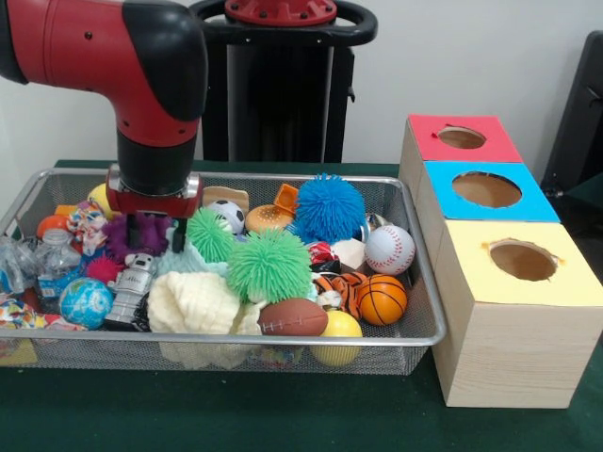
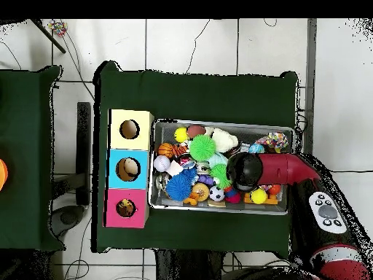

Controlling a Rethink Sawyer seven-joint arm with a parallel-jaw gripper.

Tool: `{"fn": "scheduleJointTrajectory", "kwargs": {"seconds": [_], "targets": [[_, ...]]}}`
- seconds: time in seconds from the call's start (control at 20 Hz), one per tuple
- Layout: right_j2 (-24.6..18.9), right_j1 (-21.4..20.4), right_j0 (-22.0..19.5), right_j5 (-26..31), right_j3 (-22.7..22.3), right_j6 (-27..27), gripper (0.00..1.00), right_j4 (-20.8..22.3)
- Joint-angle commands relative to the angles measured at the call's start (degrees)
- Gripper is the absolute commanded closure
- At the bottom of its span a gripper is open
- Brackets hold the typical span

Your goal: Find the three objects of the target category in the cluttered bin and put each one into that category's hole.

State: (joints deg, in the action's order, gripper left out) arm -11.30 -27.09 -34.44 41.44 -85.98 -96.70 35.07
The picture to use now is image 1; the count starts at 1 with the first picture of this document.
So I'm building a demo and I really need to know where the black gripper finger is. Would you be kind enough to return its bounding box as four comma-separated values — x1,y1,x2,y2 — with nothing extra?
171,218,187,254
125,212,143,249

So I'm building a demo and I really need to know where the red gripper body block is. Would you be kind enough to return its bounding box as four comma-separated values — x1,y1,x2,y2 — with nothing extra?
106,164,204,220

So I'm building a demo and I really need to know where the purple knobbly ball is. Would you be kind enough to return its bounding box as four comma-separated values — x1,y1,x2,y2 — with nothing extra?
101,214,174,259

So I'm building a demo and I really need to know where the green spiky rubber ball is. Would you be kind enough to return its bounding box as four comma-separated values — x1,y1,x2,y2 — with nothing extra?
225,228,313,302
186,206,236,265

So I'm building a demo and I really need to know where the blue spiky rubber ball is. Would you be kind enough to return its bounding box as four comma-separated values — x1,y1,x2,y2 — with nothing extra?
295,172,367,245

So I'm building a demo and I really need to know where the silver mesh bin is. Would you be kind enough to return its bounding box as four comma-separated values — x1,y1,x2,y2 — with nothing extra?
0,168,448,377

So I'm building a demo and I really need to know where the wooden three-hole box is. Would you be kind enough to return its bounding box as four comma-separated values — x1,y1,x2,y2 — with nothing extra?
398,113,603,409

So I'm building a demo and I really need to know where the black and white soccer ball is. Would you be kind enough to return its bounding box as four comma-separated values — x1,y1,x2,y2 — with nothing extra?
206,200,247,235

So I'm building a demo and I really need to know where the cream knitted cloth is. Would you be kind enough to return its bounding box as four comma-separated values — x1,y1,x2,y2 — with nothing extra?
148,271,268,371

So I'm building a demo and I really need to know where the brown football toy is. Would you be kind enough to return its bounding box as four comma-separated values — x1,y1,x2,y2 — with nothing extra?
257,298,330,337

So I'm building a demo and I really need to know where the yellow smooth ball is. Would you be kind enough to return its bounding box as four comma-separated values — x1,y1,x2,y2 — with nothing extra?
310,310,364,367

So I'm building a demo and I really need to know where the dark green tablecloth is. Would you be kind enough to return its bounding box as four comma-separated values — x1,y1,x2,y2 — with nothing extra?
0,158,603,452

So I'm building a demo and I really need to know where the white baseball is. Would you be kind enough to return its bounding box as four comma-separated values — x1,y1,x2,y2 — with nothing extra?
363,223,416,276

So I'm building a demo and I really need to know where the orange basketball toy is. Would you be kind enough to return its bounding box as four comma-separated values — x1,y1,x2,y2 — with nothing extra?
356,272,408,326

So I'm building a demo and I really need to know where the green cloth side table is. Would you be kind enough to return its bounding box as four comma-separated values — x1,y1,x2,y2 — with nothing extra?
562,169,603,208

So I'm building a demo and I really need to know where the black upright panel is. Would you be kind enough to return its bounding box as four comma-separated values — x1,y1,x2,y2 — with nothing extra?
540,30,603,192

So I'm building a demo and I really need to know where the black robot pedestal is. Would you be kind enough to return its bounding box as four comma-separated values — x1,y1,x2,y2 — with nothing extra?
190,0,379,164

